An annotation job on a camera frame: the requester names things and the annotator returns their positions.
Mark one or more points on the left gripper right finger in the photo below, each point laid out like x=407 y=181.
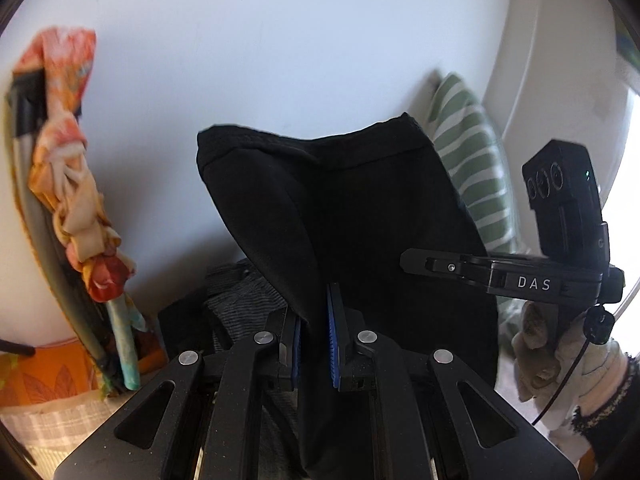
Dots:
x=433 y=417

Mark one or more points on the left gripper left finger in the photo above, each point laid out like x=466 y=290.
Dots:
x=198 y=418

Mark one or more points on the black pants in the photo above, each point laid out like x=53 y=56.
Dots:
x=342 y=210

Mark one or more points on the white gloved right hand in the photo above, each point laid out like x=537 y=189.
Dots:
x=549 y=372

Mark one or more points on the black folded garment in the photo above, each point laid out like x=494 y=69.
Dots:
x=190 y=324

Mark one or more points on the orange leaf mattress cover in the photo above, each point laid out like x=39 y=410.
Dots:
x=56 y=372

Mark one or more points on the green striped pillow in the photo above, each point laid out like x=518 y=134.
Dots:
x=472 y=152

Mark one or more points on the black mini tripod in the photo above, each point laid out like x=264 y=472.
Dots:
x=17 y=349

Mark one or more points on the orange floral scarf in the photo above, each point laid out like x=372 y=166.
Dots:
x=62 y=181

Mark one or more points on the black camera box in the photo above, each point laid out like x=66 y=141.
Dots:
x=563 y=193

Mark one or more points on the dark grey corduroy pants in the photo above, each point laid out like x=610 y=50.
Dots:
x=240 y=300

